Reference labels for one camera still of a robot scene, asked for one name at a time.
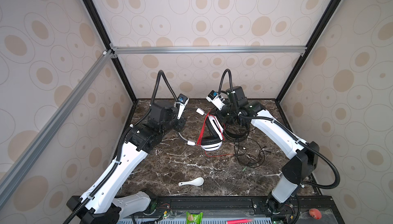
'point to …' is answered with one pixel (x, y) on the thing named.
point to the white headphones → (213, 141)
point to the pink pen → (239, 221)
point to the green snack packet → (194, 218)
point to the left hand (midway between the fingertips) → (186, 111)
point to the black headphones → (237, 125)
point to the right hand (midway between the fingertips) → (211, 110)
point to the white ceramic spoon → (198, 181)
